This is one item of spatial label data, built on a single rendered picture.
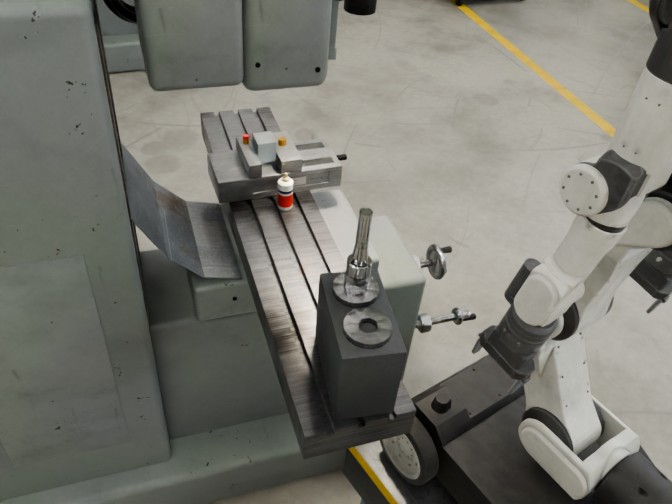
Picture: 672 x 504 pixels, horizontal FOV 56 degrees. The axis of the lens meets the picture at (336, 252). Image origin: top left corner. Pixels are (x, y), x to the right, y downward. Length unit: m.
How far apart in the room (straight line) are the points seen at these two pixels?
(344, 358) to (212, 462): 1.00
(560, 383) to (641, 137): 0.75
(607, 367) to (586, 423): 1.22
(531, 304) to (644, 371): 1.80
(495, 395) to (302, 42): 1.03
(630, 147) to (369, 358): 0.54
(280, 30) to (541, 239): 2.25
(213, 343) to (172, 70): 0.78
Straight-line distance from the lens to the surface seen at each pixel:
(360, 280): 1.17
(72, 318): 1.53
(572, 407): 1.59
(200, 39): 1.30
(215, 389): 1.93
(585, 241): 1.03
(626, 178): 0.94
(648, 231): 1.18
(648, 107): 0.91
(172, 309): 1.73
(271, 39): 1.34
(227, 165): 1.75
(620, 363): 2.87
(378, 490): 1.84
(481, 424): 1.74
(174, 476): 2.03
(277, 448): 2.05
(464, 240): 3.17
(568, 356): 1.53
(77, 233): 1.37
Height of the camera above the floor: 1.96
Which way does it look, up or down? 41 degrees down
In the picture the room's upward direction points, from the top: 6 degrees clockwise
